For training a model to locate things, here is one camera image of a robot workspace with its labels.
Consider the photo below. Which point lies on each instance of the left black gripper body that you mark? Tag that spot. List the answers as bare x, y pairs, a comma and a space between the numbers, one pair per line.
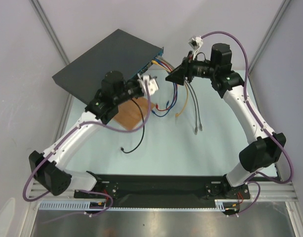
132, 88

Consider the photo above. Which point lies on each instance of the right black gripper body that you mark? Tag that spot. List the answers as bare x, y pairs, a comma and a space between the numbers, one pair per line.
185, 71

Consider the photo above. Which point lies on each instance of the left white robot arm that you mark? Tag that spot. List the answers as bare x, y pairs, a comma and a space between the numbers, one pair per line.
49, 168

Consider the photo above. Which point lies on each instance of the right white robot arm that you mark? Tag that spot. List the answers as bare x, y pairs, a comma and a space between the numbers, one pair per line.
264, 144

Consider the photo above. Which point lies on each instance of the wooden board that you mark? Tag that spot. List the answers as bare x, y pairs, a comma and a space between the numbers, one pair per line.
129, 115

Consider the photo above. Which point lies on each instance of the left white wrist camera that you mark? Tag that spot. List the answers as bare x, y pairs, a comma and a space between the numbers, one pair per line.
148, 84

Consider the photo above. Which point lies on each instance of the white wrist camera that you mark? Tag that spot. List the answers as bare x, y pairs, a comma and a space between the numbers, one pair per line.
148, 84
196, 43

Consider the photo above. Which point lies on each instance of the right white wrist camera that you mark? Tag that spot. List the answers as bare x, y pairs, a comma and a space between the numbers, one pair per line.
196, 43

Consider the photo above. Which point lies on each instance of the dark grey network switch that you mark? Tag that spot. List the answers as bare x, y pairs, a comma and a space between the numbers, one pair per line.
119, 51

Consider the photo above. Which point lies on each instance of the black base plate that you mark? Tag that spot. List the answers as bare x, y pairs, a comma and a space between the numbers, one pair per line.
173, 191

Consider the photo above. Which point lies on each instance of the white cable duct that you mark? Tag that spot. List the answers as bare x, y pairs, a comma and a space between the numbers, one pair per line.
87, 205

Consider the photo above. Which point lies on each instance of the aluminium rail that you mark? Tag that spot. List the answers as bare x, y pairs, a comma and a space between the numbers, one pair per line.
268, 191

